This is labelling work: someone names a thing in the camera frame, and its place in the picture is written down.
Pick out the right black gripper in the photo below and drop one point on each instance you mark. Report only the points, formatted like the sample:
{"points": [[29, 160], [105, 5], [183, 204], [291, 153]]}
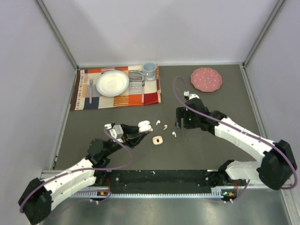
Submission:
{"points": [[182, 113]]}

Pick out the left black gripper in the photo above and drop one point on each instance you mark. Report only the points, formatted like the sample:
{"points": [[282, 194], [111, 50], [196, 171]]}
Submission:
{"points": [[131, 137]]}

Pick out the white earbud case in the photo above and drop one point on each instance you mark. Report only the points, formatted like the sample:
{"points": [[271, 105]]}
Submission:
{"points": [[144, 126]]}

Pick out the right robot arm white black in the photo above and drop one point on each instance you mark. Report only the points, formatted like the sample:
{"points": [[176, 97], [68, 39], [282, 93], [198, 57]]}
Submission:
{"points": [[273, 163]]}

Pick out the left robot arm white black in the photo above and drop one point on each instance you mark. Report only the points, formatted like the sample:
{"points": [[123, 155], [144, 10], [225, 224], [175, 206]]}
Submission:
{"points": [[41, 197]]}

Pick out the beige earbud case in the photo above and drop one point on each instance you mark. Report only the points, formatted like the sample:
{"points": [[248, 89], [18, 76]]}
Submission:
{"points": [[157, 140]]}

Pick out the pink dotted plate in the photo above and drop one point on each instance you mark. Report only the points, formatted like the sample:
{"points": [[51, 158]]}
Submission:
{"points": [[206, 79]]}

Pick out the light blue mug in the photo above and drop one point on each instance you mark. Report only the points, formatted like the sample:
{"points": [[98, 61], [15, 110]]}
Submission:
{"points": [[148, 70]]}

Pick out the white bowl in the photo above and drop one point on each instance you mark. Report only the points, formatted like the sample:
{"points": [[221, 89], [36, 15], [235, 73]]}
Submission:
{"points": [[112, 83]]}

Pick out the patterned orange placemat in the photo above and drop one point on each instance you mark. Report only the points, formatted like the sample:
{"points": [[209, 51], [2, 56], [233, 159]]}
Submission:
{"points": [[132, 96]]}

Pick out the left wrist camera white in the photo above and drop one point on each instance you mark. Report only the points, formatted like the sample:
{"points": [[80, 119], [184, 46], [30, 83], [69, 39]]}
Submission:
{"points": [[115, 131]]}

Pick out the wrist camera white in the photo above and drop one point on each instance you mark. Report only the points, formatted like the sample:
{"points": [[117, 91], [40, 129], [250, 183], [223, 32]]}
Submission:
{"points": [[115, 131], [189, 96]]}

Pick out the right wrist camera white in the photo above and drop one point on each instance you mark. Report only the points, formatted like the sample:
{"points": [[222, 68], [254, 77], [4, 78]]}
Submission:
{"points": [[189, 96]]}

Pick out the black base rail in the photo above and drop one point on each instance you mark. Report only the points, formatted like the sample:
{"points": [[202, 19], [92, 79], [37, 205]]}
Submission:
{"points": [[161, 181]]}

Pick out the pink handled knife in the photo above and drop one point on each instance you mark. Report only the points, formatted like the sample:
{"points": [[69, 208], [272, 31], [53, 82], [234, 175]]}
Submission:
{"points": [[143, 91]]}

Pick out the pink handled fork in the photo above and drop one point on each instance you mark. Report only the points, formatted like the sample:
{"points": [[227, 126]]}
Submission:
{"points": [[91, 83]]}

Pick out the grey cable duct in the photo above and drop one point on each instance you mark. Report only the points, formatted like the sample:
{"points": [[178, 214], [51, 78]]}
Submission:
{"points": [[214, 193]]}

